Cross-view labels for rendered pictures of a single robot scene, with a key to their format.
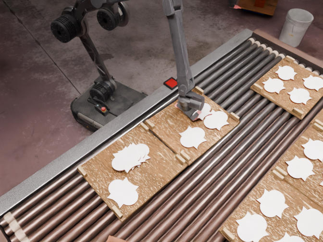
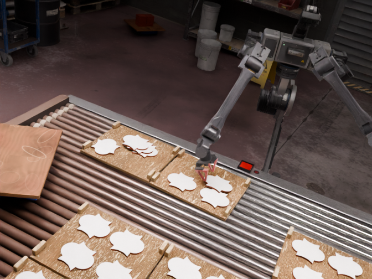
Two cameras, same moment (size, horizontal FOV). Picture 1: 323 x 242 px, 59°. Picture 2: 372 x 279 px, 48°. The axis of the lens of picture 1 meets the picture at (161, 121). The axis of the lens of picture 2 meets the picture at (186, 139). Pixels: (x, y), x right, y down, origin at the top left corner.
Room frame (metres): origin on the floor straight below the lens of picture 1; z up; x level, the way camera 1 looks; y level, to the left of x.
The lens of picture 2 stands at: (0.17, -1.64, 2.20)
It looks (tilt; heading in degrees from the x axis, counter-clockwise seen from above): 32 degrees down; 66
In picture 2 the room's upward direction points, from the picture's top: 12 degrees clockwise
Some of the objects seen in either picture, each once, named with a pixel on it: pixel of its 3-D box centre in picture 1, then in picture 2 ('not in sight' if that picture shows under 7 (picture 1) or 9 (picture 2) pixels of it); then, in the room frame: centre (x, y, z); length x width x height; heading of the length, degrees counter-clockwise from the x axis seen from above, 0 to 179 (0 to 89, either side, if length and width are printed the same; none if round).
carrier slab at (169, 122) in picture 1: (192, 122); (201, 183); (0.98, -0.17, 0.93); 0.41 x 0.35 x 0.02; 134
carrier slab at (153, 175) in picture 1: (132, 167); (132, 150); (0.68, 0.13, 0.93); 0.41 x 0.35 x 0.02; 135
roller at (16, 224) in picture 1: (167, 112); (207, 169); (1.07, -0.03, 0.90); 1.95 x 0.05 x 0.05; 137
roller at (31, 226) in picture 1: (173, 117); (203, 174); (1.03, -0.07, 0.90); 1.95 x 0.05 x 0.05; 137
